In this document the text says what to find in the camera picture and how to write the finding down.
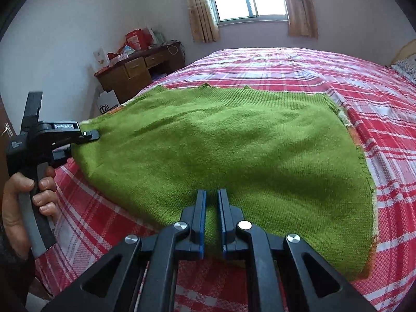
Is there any cream wooden headboard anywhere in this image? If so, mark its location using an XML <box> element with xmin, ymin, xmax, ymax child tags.
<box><xmin>390</xmin><ymin>39</ymin><xmax>416</xmax><ymax>67</ymax></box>

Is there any beige patterned curtain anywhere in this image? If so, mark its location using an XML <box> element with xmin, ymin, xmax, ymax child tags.
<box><xmin>183</xmin><ymin>0</ymin><xmax>221</xmax><ymax>43</ymax></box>
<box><xmin>281</xmin><ymin>0</ymin><xmax>318</xmax><ymax>38</ymax></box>

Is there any brown wooden desk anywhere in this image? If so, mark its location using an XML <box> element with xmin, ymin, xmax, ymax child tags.
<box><xmin>94</xmin><ymin>44</ymin><xmax>186</xmax><ymax>105</ymax></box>

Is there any person's left hand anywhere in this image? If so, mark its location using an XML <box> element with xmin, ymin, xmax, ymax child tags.
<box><xmin>2</xmin><ymin>167</ymin><xmax>60</xmax><ymax>258</ymax></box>

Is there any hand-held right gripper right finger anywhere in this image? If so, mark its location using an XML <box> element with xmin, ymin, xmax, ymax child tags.
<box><xmin>217</xmin><ymin>188</ymin><xmax>378</xmax><ymax>312</ymax></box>

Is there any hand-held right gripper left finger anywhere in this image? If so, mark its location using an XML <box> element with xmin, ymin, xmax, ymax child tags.
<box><xmin>42</xmin><ymin>189</ymin><xmax>207</xmax><ymax>312</ymax></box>

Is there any bed with red plaid sheet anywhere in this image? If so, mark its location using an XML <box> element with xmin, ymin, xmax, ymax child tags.
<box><xmin>34</xmin><ymin>47</ymin><xmax>416</xmax><ymax>312</ymax></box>

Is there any white printed box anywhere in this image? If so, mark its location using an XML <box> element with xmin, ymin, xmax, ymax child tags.
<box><xmin>94</xmin><ymin>47</ymin><xmax>108</xmax><ymax>70</ymax></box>

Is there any person's left forearm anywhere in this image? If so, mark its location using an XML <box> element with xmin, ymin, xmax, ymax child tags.
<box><xmin>0</xmin><ymin>231</ymin><xmax>35</xmax><ymax>309</ymax></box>

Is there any white paper bag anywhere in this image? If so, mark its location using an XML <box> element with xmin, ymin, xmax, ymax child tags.
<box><xmin>97</xmin><ymin>89</ymin><xmax>119</xmax><ymax>116</ymax></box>

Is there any red gift bag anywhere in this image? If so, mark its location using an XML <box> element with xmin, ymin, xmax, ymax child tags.
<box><xmin>125</xmin><ymin>29</ymin><xmax>145</xmax><ymax>51</ymax></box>

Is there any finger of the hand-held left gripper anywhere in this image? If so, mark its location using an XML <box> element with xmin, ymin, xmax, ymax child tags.
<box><xmin>78</xmin><ymin>129</ymin><xmax>100</xmax><ymax>143</ymax></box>

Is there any green orange striped knit sweater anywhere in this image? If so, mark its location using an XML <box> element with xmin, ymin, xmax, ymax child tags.
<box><xmin>70</xmin><ymin>84</ymin><xmax>378</xmax><ymax>282</ymax></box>

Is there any striped pillow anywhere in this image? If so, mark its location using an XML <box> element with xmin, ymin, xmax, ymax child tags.
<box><xmin>392</xmin><ymin>55</ymin><xmax>416</xmax><ymax>83</ymax></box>

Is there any brown wooden door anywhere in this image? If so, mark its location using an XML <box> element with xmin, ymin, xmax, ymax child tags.
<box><xmin>0</xmin><ymin>94</ymin><xmax>17</xmax><ymax>176</ymax></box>

